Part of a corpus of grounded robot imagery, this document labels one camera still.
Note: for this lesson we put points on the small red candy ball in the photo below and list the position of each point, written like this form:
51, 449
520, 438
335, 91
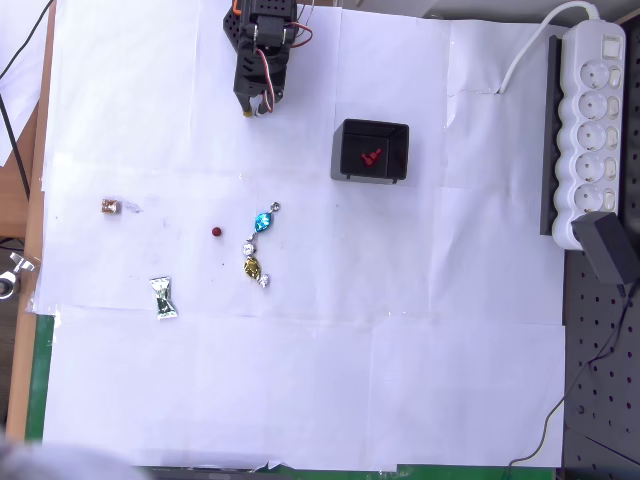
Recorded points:
216, 231

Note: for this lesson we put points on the black perforated arm base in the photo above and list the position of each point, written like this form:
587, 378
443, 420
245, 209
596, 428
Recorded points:
230, 27

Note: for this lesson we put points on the red candies in box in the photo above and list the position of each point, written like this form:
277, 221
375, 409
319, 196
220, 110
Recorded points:
363, 160

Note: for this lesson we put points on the black box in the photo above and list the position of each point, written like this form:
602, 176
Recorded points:
400, 150

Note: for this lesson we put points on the blue wrapped candy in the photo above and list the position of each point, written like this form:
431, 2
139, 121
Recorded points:
261, 221

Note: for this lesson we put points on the gold wrapped candy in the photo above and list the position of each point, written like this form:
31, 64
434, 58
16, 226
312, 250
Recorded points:
252, 267

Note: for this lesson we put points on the brown foil candy cube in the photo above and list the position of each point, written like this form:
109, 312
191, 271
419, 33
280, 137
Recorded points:
111, 206

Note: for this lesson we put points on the green white candy packet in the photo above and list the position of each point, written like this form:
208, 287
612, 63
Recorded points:
162, 297

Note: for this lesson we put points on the loose white paper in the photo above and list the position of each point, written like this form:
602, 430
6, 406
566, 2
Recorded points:
20, 95

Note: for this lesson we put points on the white paper sheet cover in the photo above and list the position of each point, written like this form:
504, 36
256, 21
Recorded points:
300, 375

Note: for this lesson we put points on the metal clamp screw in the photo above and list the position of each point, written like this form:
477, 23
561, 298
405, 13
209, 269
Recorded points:
17, 262

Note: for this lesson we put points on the white power strip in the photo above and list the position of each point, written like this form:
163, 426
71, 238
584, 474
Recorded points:
595, 135

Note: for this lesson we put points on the black power adapter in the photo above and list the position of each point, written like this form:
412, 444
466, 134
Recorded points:
605, 245

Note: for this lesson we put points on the blurry grey object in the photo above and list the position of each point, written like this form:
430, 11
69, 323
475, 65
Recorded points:
50, 465

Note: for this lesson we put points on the black perforated board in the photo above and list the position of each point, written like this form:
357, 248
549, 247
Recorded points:
600, 400

